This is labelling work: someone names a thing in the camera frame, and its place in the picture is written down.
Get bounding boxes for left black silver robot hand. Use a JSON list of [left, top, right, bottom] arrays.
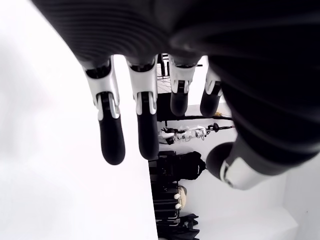
[[29, 0, 320, 191]]

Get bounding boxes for black cabinet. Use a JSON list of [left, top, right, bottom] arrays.
[[156, 93, 188, 123]]

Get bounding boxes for black backpack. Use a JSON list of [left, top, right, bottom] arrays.
[[174, 150, 206, 181]]

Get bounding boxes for beige white sneaker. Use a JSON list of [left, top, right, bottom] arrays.
[[174, 185, 188, 210]]

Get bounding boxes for black fabric pile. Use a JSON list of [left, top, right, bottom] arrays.
[[157, 212, 200, 240]]

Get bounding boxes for black gantry frame with casters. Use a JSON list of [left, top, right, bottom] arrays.
[[159, 114, 236, 125]]

